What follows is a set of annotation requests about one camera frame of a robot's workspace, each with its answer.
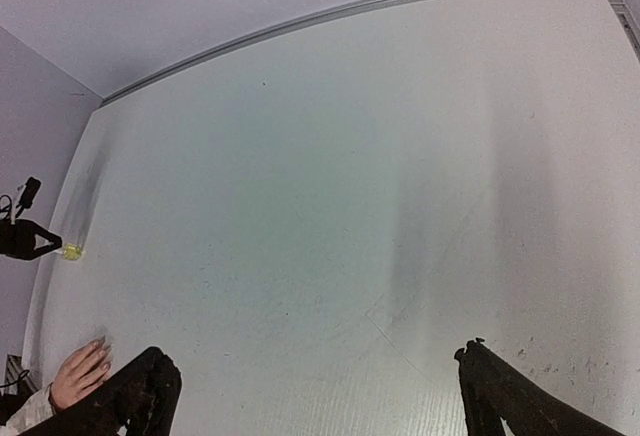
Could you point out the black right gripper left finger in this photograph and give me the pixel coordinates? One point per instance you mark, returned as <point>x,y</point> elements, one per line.
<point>140,399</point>

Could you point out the beige sleeved forearm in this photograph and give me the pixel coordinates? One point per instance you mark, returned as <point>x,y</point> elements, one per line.
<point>19,414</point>

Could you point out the yellow nail polish bottle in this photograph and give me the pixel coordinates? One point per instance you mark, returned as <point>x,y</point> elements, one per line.
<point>71,252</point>

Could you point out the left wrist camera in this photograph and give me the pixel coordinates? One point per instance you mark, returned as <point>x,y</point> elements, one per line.
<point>27,196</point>

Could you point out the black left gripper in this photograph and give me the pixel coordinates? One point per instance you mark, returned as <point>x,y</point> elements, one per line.
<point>25,239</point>

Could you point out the aluminium table rear rail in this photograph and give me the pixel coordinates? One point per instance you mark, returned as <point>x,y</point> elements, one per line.
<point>316,18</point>

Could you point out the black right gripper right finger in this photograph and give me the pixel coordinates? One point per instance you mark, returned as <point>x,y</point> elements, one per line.
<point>497,398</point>

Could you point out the bare human hand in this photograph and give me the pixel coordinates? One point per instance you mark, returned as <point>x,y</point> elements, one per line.
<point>80,374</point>

